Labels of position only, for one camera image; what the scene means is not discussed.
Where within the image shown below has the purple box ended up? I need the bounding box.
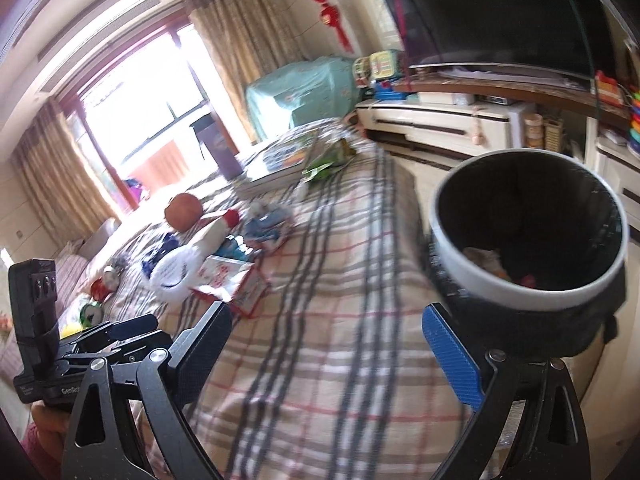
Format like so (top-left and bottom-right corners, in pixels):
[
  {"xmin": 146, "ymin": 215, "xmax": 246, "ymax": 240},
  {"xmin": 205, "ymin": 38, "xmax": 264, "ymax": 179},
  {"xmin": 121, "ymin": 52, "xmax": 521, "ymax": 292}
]
[{"xmin": 190, "ymin": 115, "xmax": 241, "ymax": 181}]

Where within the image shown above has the pink cord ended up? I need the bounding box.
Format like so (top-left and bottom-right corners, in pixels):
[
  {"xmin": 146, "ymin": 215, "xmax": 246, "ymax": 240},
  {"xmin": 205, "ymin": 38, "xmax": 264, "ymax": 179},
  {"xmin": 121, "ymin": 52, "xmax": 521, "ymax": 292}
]
[{"xmin": 385, "ymin": 0, "xmax": 416, "ymax": 96}]

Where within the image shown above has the white television cabinet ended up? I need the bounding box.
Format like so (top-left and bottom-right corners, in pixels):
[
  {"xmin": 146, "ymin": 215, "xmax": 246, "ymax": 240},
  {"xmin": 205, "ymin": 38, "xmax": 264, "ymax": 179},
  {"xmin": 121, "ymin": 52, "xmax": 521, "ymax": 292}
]
[{"xmin": 355, "ymin": 90, "xmax": 640, "ymax": 241}]

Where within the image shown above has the green children's book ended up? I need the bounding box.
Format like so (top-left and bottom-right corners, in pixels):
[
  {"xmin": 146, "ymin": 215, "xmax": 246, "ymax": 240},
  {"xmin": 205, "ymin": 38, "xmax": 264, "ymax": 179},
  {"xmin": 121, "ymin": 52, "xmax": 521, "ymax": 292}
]
[{"xmin": 242, "ymin": 127, "xmax": 326, "ymax": 193}]

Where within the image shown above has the trash bin with black liner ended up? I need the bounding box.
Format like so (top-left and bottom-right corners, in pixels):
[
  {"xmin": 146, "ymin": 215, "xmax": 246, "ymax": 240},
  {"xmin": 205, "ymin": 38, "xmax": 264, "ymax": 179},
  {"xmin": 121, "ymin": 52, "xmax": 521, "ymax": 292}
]
[{"xmin": 421, "ymin": 149, "xmax": 630, "ymax": 361}]

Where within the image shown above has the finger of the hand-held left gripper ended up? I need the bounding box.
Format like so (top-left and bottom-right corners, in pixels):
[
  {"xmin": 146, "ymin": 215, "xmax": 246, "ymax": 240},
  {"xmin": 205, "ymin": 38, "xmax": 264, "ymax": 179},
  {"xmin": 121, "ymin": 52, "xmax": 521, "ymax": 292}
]
[
  {"xmin": 59, "ymin": 313, "xmax": 159, "ymax": 354},
  {"xmin": 64, "ymin": 330, "xmax": 174, "ymax": 365}
]

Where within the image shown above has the red toy telephone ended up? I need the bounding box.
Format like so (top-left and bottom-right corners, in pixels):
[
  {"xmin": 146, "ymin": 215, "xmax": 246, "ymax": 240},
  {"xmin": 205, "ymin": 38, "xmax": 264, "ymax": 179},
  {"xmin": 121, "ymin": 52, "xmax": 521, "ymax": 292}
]
[{"xmin": 594, "ymin": 71, "xmax": 626, "ymax": 108}]

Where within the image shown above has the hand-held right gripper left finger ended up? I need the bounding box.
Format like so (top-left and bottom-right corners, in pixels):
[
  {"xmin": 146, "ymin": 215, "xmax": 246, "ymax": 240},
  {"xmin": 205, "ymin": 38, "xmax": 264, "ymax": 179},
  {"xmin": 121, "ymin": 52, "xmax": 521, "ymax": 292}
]
[{"xmin": 61, "ymin": 301, "xmax": 235, "ymax": 480}]

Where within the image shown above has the white plastic bag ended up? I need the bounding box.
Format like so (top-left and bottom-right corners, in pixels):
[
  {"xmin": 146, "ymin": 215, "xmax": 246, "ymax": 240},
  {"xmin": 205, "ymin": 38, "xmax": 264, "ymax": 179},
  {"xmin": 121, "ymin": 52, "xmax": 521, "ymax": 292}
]
[{"xmin": 149, "ymin": 244, "xmax": 208, "ymax": 303}]

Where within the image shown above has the orange round fruit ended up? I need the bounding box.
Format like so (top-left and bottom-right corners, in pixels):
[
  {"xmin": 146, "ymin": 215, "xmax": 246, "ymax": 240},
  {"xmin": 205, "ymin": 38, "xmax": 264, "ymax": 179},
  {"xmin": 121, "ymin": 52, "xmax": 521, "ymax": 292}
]
[{"xmin": 164, "ymin": 192, "xmax": 203, "ymax": 231}]

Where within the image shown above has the blue snack wrapper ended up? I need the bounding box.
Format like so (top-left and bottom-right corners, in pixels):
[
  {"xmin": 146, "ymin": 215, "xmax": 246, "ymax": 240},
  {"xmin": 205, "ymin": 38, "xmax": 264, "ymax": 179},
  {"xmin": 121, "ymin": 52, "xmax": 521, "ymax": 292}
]
[{"xmin": 141, "ymin": 245, "xmax": 173, "ymax": 273}]

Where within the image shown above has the red heart hanging decoration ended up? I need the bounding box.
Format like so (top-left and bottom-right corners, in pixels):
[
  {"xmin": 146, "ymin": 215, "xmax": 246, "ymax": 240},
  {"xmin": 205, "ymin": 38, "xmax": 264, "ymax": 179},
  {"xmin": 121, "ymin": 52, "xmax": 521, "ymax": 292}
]
[{"xmin": 292, "ymin": 0, "xmax": 353, "ymax": 53}]

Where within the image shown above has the person's left forearm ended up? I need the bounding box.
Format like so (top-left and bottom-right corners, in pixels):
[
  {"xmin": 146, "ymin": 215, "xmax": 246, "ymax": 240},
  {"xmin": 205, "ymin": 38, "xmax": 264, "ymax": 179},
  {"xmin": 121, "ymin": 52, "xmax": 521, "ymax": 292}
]
[{"xmin": 19, "ymin": 425, "xmax": 66, "ymax": 480}]

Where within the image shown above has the ceiling air vent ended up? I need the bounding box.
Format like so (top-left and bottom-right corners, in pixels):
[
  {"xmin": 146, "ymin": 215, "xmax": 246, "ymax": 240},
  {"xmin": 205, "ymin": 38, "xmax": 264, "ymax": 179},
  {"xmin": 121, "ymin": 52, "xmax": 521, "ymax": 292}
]
[{"xmin": 37, "ymin": 0, "xmax": 165, "ymax": 93}]

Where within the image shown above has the black flat television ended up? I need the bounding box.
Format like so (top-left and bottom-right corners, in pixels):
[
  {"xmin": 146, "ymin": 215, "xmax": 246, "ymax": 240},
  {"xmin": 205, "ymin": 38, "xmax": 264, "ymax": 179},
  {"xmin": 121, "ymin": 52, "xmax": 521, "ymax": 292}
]
[{"xmin": 370, "ymin": 0, "xmax": 621, "ymax": 81}]

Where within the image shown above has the yellow green toy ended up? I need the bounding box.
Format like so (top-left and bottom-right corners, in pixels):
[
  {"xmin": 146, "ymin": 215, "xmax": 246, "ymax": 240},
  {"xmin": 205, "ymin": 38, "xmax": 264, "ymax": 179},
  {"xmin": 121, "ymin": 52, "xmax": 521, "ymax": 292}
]
[{"xmin": 352, "ymin": 57, "xmax": 373, "ymax": 90}]

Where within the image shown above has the toy telephone with keypad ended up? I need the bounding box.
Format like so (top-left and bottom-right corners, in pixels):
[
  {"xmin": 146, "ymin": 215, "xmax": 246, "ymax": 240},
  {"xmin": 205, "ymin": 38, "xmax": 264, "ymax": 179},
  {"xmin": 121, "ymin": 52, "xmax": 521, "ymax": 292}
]
[{"xmin": 369, "ymin": 50, "xmax": 405, "ymax": 83}]

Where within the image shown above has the green and red carton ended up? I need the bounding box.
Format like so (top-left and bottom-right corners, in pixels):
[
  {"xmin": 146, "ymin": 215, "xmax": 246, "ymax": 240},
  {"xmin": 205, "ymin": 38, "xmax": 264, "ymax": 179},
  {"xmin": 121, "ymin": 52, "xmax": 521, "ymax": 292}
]
[{"xmin": 192, "ymin": 255, "xmax": 271, "ymax": 318}]

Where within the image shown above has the blue toy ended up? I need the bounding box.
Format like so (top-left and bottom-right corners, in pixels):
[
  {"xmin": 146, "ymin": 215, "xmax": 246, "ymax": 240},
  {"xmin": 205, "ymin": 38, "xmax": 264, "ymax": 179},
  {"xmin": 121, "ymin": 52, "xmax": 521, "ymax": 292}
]
[{"xmin": 370, "ymin": 82, "xmax": 401, "ymax": 103}]

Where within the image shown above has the person's left hand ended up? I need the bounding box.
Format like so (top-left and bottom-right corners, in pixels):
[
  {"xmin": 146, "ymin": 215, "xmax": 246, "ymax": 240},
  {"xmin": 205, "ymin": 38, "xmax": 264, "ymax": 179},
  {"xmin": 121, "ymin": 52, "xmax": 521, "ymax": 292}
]
[{"xmin": 29, "ymin": 399, "xmax": 77, "ymax": 442}]

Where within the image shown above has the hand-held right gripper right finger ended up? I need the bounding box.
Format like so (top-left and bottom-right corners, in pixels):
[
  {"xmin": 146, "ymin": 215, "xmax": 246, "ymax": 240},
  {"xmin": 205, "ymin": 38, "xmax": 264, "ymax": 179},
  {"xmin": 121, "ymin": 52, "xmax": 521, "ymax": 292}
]
[{"xmin": 421, "ymin": 302, "xmax": 592, "ymax": 480}]

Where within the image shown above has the balcony sliding glass door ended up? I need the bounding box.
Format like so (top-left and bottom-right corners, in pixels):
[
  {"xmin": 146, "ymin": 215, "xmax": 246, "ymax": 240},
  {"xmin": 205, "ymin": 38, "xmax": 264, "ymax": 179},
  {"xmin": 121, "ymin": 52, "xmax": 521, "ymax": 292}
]
[{"xmin": 55, "ymin": 20, "xmax": 241, "ymax": 211}]

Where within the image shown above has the teal cloth covered furniture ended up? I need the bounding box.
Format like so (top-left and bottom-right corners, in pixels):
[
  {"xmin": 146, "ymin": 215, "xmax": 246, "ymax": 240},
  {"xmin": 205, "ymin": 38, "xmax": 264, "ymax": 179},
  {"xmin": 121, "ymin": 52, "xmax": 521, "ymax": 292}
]
[{"xmin": 245, "ymin": 56, "xmax": 361, "ymax": 143}]

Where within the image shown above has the crushed green can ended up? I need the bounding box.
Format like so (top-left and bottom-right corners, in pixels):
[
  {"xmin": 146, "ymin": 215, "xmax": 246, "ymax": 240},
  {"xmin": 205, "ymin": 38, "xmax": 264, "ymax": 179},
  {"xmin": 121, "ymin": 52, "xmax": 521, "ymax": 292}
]
[{"xmin": 80, "ymin": 302, "xmax": 106, "ymax": 326}]

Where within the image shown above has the brown television shelf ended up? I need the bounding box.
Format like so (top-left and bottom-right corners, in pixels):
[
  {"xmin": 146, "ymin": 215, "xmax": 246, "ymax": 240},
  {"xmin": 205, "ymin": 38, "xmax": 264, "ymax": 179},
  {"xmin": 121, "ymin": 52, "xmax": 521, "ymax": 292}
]
[{"xmin": 395, "ymin": 67, "xmax": 631, "ymax": 126}]

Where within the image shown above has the green leaf wrapper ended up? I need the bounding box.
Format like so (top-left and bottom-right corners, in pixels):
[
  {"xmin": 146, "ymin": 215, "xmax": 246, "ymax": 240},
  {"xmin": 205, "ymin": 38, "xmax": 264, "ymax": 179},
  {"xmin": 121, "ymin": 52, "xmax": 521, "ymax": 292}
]
[{"xmin": 300, "ymin": 145, "xmax": 361, "ymax": 183}]

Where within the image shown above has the rainbow stacking ring toy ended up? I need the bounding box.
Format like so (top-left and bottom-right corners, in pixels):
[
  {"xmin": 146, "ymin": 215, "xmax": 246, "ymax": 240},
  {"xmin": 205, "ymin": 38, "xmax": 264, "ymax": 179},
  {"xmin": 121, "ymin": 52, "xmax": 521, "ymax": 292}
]
[{"xmin": 625, "ymin": 85, "xmax": 640, "ymax": 156}]

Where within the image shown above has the orange hanging cloth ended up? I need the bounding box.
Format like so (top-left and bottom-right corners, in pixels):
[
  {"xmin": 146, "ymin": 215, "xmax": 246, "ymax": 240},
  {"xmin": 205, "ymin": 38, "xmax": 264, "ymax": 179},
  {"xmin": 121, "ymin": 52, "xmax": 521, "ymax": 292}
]
[{"xmin": 142, "ymin": 140, "xmax": 188, "ymax": 181}]

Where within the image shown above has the beige sofa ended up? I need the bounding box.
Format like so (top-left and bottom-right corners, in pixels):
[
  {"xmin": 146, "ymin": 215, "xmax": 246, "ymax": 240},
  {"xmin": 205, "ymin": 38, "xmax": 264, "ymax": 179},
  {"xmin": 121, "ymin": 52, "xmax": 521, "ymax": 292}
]
[{"xmin": 0, "ymin": 217, "xmax": 121, "ymax": 341}]

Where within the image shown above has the beige curtain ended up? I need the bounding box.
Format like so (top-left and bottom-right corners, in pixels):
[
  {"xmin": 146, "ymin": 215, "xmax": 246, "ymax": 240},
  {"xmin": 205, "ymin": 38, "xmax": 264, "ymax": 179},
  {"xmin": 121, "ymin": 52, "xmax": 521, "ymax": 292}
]
[
  {"xmin": 10, "ymin": 97, "xmax": 121, "ymax": 233},
  {"xmin": 182, "ymin": 0, "xmax": 306, "ymax": 111}
]

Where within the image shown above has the green cord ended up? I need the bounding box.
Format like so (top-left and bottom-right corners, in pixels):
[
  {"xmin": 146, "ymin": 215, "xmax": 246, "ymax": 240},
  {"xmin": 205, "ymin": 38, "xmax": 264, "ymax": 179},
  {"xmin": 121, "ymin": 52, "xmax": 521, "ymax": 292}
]
[{"xmin": 547, "ymin": 0, "xmax": 601, "ymax": 116}]

